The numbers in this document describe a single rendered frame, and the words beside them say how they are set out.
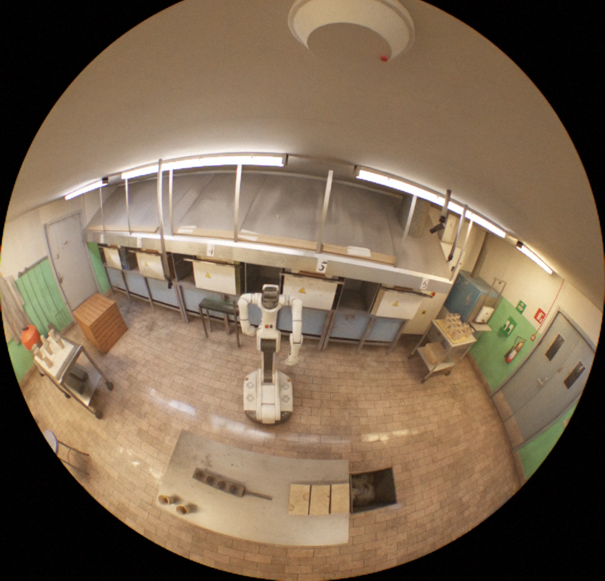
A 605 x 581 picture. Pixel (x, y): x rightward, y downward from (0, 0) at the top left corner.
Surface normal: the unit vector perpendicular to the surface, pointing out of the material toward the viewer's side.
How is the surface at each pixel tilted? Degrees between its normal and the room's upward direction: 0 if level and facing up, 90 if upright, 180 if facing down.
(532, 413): 90
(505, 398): 90
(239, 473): 0
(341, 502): 0
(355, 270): 80
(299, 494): 0
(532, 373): 90
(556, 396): 90
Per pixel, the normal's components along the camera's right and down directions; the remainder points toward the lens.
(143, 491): 0.14, -0.87
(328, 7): -0.45, 0.73
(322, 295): -0.07, 0.46
